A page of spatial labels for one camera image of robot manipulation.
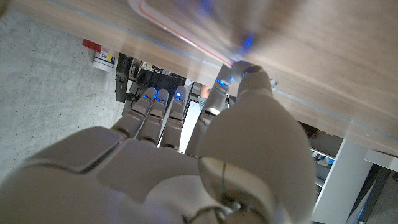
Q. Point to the white storage cabinet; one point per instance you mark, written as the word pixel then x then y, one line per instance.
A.
pixel 342 186

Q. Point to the black computer monitor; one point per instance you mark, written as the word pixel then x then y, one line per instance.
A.
pixel 155 79

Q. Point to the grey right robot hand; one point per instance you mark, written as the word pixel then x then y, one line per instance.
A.
pixel 155 174

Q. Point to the white plastic tub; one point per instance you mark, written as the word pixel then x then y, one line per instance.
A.
pixel 104 60

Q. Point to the person in green T-shirt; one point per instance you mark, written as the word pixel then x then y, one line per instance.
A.
pixel 204 93

